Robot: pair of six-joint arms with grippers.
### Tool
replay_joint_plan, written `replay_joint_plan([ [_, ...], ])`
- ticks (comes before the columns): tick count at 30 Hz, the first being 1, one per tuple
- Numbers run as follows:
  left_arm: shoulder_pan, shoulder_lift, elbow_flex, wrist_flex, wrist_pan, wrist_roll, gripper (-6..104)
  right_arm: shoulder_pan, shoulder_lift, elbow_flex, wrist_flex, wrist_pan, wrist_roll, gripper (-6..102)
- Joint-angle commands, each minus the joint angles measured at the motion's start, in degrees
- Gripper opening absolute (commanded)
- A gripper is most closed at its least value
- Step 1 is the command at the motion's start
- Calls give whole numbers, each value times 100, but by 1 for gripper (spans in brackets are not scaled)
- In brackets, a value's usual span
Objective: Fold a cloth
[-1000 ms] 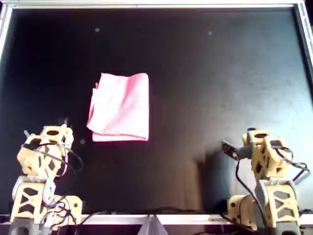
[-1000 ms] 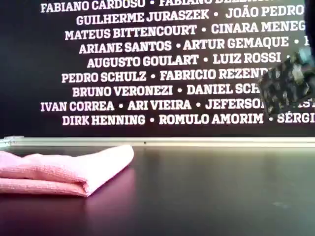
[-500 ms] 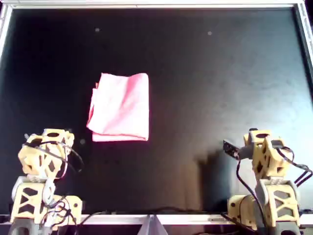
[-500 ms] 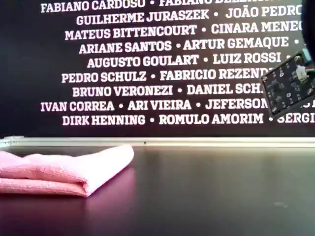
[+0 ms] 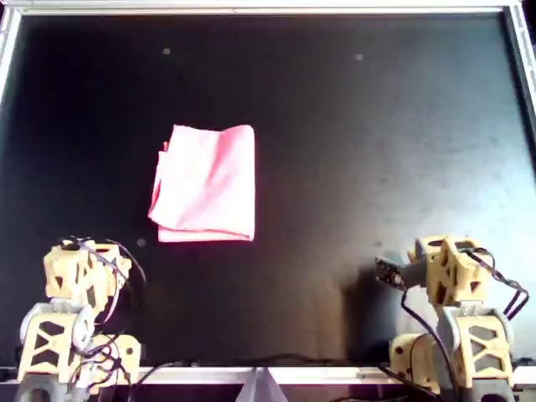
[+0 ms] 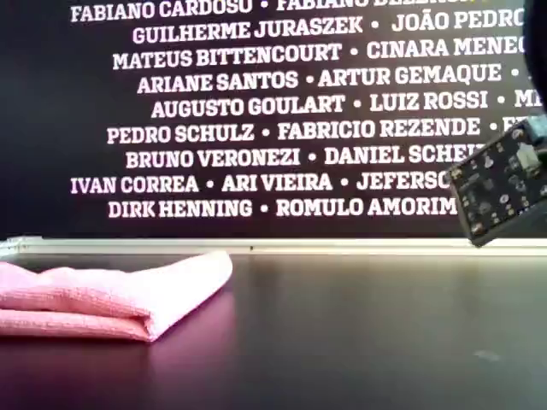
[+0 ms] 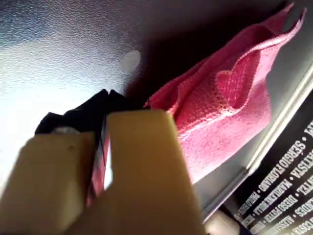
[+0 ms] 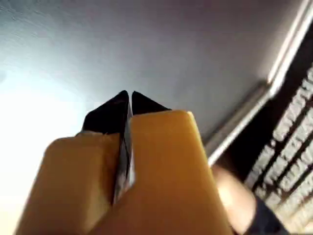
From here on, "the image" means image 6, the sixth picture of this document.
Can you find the pink microfibre cloth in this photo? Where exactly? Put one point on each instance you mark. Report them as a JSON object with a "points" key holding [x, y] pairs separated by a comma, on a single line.
{"points": [[85, 294]]}

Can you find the black banner with white names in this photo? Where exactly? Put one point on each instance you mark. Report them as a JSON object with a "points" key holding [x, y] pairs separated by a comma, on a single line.
{"points": [[42, 85]]}

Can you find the aluminium table frame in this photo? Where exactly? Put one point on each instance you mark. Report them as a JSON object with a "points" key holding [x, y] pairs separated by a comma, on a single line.
{"points": [[299, 247]]}

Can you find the black wrist camera circuit board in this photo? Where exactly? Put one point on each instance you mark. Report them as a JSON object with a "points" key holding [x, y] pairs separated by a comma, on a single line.
{"points": [[491, 192]]}

